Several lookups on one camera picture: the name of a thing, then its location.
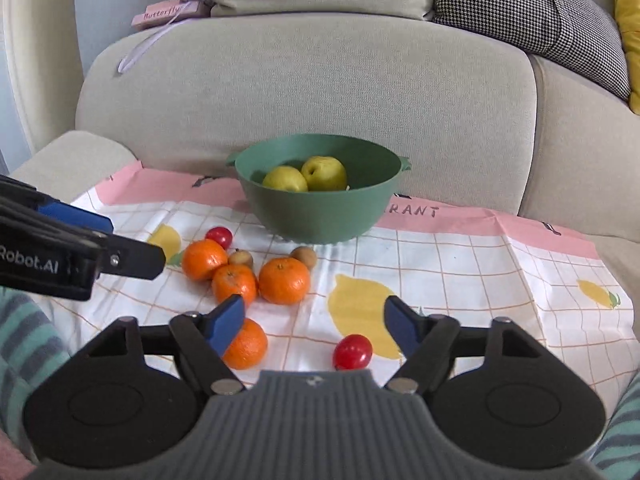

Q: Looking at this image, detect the yellow pillow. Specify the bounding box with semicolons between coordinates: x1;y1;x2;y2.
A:
608;0;640;106

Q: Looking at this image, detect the green plastic bowl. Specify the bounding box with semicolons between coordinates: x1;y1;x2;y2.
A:
226;133;413;246

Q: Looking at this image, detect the lemon print checked cloth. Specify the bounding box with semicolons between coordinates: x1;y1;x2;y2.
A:
35;160;636;411

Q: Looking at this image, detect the houndstooth pillow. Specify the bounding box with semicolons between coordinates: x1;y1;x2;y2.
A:
431;0;632;101

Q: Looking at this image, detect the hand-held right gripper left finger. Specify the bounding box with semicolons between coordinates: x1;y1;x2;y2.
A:
89;294;247;395

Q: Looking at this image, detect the beige sofa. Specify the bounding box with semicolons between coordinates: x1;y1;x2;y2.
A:
10;0;640;281

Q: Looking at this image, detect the yellow pear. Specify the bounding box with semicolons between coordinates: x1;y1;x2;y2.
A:
301;156;348;192
262;165;309;193

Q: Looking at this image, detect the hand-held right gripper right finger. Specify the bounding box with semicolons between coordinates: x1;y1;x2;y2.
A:
384;295;543;395

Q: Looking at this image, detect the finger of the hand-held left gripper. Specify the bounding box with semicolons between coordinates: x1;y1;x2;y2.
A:
101;234;167;281
0;175;115;236

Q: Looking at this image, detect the teal striped blanket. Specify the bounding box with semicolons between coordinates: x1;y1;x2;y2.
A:
0;287;640;480

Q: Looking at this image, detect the pink wooden plaque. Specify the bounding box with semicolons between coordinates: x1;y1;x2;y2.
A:
131;0;207;28

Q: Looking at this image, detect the red cherry tomato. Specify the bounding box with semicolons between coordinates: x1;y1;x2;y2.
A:
332;334;374;372
205;226;234;250

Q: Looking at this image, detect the orange tangerine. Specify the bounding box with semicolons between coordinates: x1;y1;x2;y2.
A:
221;318;269;371
258;257;311;306
212;263;259;307
181;239;229;282

